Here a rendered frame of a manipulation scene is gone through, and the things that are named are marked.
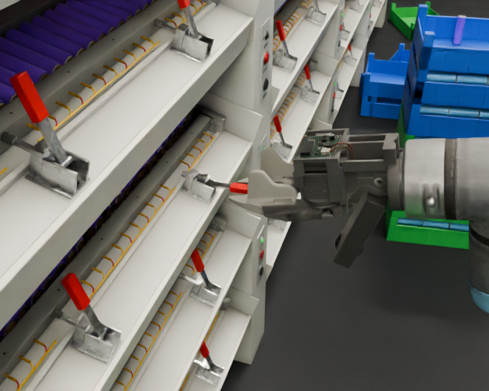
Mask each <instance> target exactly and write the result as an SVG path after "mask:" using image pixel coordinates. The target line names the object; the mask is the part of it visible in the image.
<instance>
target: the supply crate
mask: <svg viewBox="0 0 489 391"><path fill-rule="evenodd" d="M427 11H428V6H427V5H421V4H419V5H418V13H417V17H416V22H415V26H414V35H413V39H414V48H415V53H416V58H417V62H418V70H419V71H441V72H452V73H464V74H486V75H489V19H485V18H470V17H466V21H465V25H464V28H463V35H462V38H461V42H460V44H454V43H453V36H454V32H455V28H456V22H457V18H458V17H456V16H429V15H427Z"/></svg>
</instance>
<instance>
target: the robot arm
mask: <svg viewBox="0 0 489 391"><path fill-rule="evenodd" d="M306 132H307V136H306V137H304V138H303V140H302V142H301V144H300V146H299V148H298V150H297V152H296V154H295V156H294V158H293V163H289V162H286V161H285V160H284V159H283V158H282V156H281V155H280V154H279V152H278V151H277V149H275V148H273V147H267V148H265V149H264V150H263V151H262V155H261V164H260V170H254V171H251V172H250V173H249V175H248V178H244V179H242V180H239V181H238V182H237V183H241V184H247V185H248V195H229V197H228V198H229V201H230V202H232V203H233V204H235V205H237V206H240V207H241V208H243V209H246V210H248V211H251V212H253V213H257V214H260V215H263V216H265V217H267V218H271V219H275V220H282V221H286V222H303V221H308V220H322V219H324V218H331V217H337V216H340V215H342V214H343V213H348V211H350V212H351V211H353V210H354V211H353V212H352V215H351V216H350V218H349V220H348V222H347V224H346V225H345V227H344V229H343V231H342V232H341V233H340V234H339V235H338V236H337V237H336V238H335V255H334V258H333V262H334V263H335V264H337V265H340V266H342V267H344V268H351V267H352V265H353V263H354V262H355V260H356V259H357V257H358V256H360V255H361V253H362V251H363V248H364V245H365V243H366V242H367V240H368V239H369V236H370V235H371V233H372V232H373V230H374V228H375V227H376V225H377V224H378V222H379V220H380V218H381V216H382V215H383V213H384V212H385V210H386V208H387V202H388V200H389V205H390V210H391V211H404V212H405V215H406V217H407V218H408V219H446V220H469V254H470V277H469V279H468V285H469V287H470V295H471V297H472V299H473V301H474V302H475V303H476V304H477V305H478V306H479V307H480V308H481V309H482V310H483V311H485V312H487V313H489V137H473V138H456V139H446V138H439V139H417V140H407V141H406V143H405V145H404V149H403V148H400V142H399V133H379V134H361V135H350V134H349V128H348V129H331V130H307V131H306ZM316 133H337V135H334V134H330V135H323V136H317V135H316ZM298 193H300V195H301V198H300V199H297V196H298ZM357 203H358V204H357Z"/></svg>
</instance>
